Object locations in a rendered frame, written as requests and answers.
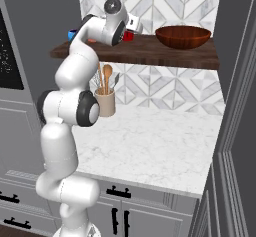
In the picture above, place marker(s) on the grey drawer front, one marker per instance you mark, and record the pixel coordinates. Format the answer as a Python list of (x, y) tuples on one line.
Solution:
[(36, 219), (156, 197), (25, 194)]

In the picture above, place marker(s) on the orange object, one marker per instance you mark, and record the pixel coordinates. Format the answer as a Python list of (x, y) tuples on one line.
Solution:
[(91, 41)]

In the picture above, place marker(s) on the grey oven cabinet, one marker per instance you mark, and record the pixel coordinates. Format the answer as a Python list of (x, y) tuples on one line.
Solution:
[(16, 131)]

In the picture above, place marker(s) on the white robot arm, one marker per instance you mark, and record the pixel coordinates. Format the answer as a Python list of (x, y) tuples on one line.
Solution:
[(60, 147)]

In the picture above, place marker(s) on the blue cup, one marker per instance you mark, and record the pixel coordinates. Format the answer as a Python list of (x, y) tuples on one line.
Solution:
[(72, 35)]

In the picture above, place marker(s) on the wooden spoon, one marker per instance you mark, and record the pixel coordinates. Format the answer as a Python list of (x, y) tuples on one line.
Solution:
[(107, 74)]

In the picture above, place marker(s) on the dark wooden bowl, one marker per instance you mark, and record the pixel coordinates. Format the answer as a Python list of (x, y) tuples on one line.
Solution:
[(182, 37)]

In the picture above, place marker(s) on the metal spatula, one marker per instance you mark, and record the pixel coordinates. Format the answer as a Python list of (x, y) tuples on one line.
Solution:
[(115, 80)]

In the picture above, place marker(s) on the dark wooden shelf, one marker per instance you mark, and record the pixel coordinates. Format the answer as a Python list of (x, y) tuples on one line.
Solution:
[(150, 52)]

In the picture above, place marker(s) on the grey tall cabinet door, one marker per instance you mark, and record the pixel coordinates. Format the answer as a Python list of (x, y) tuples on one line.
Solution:
[(233, 147)]

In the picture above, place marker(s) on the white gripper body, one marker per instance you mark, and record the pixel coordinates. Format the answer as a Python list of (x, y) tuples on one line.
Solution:
[(138, 27)]

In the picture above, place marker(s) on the wooden spatula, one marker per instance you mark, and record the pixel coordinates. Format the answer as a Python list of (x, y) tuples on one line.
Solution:
[(100, 77)]

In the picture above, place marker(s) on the red cup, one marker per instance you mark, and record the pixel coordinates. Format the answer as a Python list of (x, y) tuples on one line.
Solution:
[(128, 36)]

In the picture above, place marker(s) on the beige utensil pot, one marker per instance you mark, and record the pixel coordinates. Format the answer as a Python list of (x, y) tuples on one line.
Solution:
[(107, 104)]

